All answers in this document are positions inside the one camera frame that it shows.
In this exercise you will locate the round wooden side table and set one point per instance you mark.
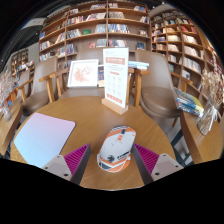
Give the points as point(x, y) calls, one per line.
point(203, 143)
point(8, 130)

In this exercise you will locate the pastel blue pink mouse pad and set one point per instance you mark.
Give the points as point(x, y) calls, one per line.
point(43, 138)

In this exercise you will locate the white orange sign, wooden base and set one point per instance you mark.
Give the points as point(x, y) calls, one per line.
point(115, 80)

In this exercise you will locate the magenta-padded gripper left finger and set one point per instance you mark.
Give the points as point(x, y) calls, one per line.
point(77, 159)

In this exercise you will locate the light blue book stack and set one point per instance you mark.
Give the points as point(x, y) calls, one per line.
point(138, 65)

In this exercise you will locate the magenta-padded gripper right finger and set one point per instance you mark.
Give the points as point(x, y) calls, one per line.
point(146, 159)

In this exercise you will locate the white hanging ceiling panel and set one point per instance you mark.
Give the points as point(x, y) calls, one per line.
point(33, 22)

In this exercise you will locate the curved wooden bookshelf unit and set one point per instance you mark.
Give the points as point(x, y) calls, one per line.
point(186, 46)

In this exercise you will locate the brown padded wooden armchair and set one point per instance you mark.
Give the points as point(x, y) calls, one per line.
point(36, 96)
point(81, 92)
point(158, 98)

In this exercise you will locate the glass vase with dried flowers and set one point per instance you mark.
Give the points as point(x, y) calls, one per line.
point(6, 110)
point(207, 121)

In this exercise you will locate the white orange patterned computer mouse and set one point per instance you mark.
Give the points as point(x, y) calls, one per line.
point(116, 150)

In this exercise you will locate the stack of colourful books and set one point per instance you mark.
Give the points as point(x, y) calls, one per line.
point(189, 103)

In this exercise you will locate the distant wooden bookshelf unit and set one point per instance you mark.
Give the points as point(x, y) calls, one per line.
point(19, 60)

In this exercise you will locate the white framed floral picture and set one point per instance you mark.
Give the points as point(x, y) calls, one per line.
point(82, 74)

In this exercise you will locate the wide wooden bookshelf unit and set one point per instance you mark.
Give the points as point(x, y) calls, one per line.
point(93, 30)

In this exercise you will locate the dark upright book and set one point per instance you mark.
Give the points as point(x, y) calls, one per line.
point(101, 76)

